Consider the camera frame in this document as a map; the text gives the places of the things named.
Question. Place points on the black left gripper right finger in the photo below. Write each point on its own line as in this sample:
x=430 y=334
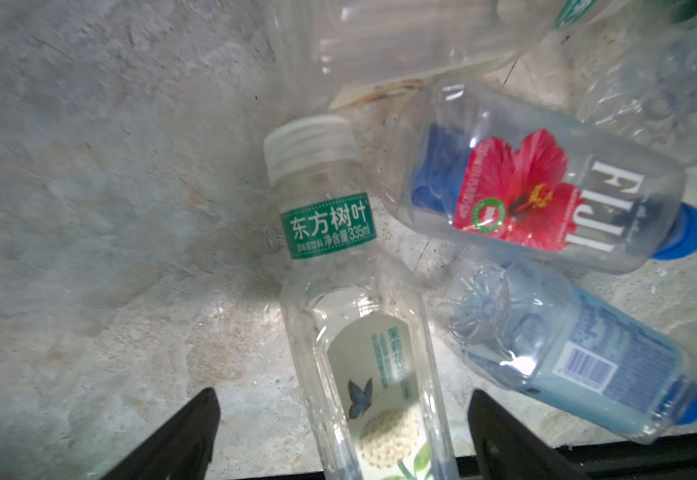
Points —
x=506 y=449

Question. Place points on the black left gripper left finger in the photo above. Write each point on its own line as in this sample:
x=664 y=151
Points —
x=181 y=449

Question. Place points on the light blue label bottle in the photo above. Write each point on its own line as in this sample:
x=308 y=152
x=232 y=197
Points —
x=526 y=328

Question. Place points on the clear bottle green Chinese label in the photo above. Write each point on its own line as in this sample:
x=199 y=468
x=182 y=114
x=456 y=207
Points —
x=354 y=315

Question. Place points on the clear squat bottle green band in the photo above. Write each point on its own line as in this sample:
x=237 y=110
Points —
x=338 y=54

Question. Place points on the Fiji bottle red flower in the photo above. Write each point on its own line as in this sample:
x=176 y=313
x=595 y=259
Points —
x=469 y=164

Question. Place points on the clear bottle blue wrap label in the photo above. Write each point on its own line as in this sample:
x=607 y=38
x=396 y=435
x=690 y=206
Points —
x=649 y=95

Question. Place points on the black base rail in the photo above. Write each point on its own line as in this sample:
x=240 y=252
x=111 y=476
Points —
x=669 y=457

